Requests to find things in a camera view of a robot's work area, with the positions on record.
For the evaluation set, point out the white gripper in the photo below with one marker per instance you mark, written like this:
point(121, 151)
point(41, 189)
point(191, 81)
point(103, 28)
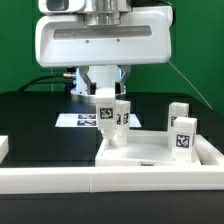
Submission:
point(141, 37)

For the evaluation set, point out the white square table top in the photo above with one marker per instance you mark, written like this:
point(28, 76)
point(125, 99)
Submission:
point(143, 148)

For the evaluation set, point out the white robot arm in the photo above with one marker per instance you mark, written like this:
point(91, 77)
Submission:
point(94, 13)

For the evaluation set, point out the white base marker plate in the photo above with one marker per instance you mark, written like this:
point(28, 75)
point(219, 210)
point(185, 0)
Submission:
point(90, 120)

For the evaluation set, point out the white u-shaped obstacle fence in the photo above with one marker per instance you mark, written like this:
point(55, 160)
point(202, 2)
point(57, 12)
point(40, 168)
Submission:
point(209, 175)

